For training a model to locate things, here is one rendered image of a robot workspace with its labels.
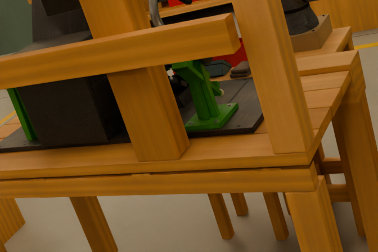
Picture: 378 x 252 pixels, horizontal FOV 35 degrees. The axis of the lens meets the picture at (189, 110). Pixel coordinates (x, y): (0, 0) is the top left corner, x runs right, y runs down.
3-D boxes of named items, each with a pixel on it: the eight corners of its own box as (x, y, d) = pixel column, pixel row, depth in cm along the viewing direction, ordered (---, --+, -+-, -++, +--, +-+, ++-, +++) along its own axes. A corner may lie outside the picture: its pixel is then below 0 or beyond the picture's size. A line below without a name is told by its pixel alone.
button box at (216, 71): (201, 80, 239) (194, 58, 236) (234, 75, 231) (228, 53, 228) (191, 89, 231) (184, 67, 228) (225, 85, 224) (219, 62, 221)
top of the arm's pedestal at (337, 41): (282, 45, 268) (279, 37, 267) (352, 34, 252) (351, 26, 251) (259, 73, 243) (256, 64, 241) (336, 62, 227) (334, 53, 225)
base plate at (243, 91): (55, 106, 261) (54, 102, 260) (293, 76, 206) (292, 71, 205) (-10, 153, 227) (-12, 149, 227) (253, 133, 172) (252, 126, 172)
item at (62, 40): (71, 124, 225) (37, 40, 214) (136, 117, 210) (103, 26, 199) (41, 147, 211) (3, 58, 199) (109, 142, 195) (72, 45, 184)
